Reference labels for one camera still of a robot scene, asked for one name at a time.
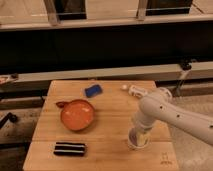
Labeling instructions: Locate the blue sponge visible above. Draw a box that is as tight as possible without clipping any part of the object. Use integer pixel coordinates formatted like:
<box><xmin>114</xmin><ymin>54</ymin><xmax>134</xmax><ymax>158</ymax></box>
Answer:
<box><xmin>85</xmin><ymin>84</ymin><xmax>103</xmax><ymax>98</ymax></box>

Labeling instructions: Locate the white tube bottle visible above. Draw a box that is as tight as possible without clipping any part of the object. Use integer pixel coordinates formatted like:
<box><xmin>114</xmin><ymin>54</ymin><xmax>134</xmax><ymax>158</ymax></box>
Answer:
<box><xmin>121</xmin><ymin>85</ymin><xmax>148</xmax><ymax>98</ymax></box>

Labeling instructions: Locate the white ceramic cup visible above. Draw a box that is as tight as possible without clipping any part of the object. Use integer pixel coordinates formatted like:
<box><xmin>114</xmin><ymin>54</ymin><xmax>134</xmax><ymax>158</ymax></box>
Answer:
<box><xmin>128</xmin><ymin>129</ymin><xmax>150</xmax><ymax>149</ymax></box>

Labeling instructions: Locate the black handle at left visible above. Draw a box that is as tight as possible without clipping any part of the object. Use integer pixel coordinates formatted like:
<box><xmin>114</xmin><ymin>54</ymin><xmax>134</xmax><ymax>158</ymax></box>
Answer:
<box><xmin>0</xmin><ymin>113</ymin><xmax>18</xmax><ymax>129</ymax></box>

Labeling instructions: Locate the black clamp on rail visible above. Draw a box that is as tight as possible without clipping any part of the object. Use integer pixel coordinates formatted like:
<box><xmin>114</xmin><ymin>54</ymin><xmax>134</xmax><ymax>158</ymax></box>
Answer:
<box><xmin>174</xmin><ymin>60</ymin><xmax>192</xmax><ymax>96</ymax></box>

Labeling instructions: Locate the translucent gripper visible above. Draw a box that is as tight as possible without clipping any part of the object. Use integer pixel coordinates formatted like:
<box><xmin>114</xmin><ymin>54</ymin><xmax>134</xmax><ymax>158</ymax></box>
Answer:
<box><xmin>130</xmin><ymin>127</ymin><xmax>150</xmax><ymax>146</ymax></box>

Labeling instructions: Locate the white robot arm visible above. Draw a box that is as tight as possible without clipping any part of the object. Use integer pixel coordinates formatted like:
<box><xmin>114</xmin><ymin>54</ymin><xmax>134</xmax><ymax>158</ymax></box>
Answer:
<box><xmin>128</xmin><ymin>87</ymin><xmax>213</xmax><ymax>148</ymax></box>

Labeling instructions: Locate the orange ceramic bowl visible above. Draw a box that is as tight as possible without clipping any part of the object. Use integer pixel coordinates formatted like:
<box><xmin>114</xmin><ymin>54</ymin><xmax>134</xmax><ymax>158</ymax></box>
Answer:
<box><xmin>56</xmin><ymin>99</ymin><xmax>95</xmax><ymax>131</ymax></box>

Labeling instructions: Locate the black white striped block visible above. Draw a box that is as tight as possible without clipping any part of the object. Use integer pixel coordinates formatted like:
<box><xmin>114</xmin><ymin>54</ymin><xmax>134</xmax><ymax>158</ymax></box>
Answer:
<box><xmin>54</xmin><ymin>142</ymin><xmax>86</xmax><ymax>156</ymax></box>

